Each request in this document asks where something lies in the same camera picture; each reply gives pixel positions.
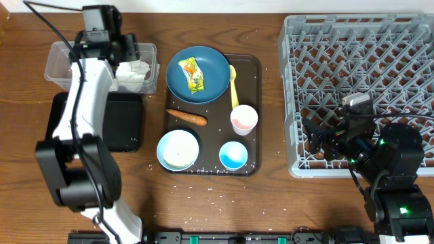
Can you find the orange carrot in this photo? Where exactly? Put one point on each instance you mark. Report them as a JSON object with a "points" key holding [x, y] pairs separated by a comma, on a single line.
{"points": [[191, 118]]}

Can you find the small light blue cup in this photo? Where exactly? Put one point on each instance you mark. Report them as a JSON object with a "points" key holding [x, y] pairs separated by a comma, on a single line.
{"points": [[233, 155]]}

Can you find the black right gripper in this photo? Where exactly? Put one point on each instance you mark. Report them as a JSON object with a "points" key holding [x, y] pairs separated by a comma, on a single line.
{"points": [[328, 141]]}

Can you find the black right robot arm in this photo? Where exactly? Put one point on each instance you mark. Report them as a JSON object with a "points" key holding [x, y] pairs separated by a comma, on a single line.
{"points": [[393, 202]]}

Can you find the dark blue plate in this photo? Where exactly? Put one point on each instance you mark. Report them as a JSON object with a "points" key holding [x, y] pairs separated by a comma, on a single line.
{"points": [[216, 72]]}

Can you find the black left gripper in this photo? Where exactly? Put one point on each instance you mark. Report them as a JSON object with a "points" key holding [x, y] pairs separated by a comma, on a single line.
{"points": [[129, 47]]}

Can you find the grey dishwasher rack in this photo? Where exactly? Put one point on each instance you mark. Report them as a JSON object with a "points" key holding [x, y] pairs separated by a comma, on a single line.
{"points": [[324, 58]]}

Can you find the pink plastic cup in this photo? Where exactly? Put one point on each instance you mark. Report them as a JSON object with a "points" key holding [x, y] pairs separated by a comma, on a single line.
{"points": [[243, 118]]}

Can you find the pile of white rice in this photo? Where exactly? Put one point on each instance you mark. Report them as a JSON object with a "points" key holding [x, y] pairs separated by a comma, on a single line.
{"points": [[178, 153]]}

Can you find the dark brown serving tray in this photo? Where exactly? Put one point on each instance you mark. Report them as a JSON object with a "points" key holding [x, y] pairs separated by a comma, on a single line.
{"points": [[219, 130]]}

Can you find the light blue rice bowl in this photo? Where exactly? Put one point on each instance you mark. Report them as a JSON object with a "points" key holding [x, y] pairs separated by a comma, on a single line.
{"points": [[187, 137]]}

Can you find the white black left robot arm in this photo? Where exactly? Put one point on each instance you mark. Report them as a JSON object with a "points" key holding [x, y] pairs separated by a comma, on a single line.
{"points": [[78, 168]]}

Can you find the black rail at table edge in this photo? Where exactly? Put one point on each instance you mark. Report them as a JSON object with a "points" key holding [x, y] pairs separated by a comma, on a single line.
{"points": [[349, 235]]}

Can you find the yellow plastic spoon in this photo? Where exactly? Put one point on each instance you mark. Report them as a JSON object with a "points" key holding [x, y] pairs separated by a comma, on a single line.
{"points": [[234, 97]]}

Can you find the clear plastic waste bin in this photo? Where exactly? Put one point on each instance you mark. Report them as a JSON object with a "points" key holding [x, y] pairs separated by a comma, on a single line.
{"points": [[58, 67]]}

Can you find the yellow green snack wrapper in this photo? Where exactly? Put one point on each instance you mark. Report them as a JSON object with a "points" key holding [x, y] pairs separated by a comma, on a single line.
{"points": [[193, 74]]}

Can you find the black waste tray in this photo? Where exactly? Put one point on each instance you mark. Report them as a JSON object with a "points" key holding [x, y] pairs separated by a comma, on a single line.
{"points": [[121, 126]]}

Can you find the white paper napkin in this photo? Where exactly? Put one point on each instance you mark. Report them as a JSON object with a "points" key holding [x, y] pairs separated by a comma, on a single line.
{"points": [[130, 75]]}

